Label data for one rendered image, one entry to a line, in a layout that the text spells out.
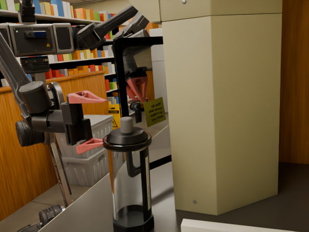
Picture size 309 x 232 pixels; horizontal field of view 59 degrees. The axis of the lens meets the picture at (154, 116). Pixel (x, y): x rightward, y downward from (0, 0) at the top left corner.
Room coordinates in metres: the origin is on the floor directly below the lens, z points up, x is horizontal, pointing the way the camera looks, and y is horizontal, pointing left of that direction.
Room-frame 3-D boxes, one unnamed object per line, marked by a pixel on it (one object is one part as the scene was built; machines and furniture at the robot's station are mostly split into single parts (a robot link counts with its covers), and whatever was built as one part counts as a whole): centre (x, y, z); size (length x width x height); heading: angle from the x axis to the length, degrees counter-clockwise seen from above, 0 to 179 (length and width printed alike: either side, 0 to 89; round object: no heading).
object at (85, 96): (0.62, 0.15, 1.23); 0.09 x 0.07 x 0.07; 66
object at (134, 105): (0.76, 0.05, 1.18); 0.02 x 0.02 x 0.06; 38
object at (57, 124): (0.65, 0.21, 1.20); 0.07 x 0.07 x 0.10; 66
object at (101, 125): (2.98, 0.78, 0.49); 0.60 x 0.42 x 0.33; 157
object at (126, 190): (0.58, 0.07, 1.06); 0.11 x 0.11 x 0.21
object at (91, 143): (0.62, 0.15, 1.16); 0.09 x 0.07 x 0.07; 66
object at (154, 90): (0.84, -0.03, 1.19); 0.30 x 0.01 x 0.40; 128
